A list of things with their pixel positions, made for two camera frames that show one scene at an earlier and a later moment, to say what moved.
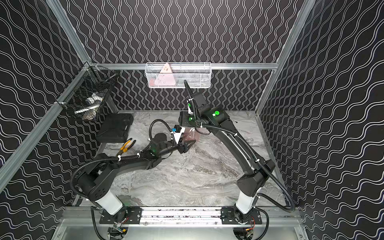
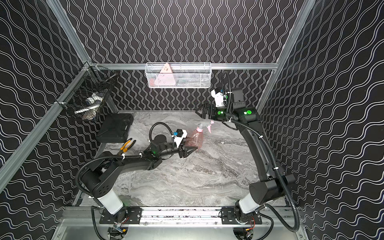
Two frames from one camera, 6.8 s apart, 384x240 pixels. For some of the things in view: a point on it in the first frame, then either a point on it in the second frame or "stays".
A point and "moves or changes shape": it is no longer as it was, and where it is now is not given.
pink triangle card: x=165 y=77 stays
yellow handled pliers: x=123 y=149 stays
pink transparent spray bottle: x=189 y=133 moves or changes shape
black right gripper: x=182 y=119 -> x=212 y=109
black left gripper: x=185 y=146 -> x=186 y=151
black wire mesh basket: x=84 y=97 stays
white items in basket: x=89 y=112 stays
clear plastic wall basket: x=173 y=74 stays
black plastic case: x=115 y=128 stays
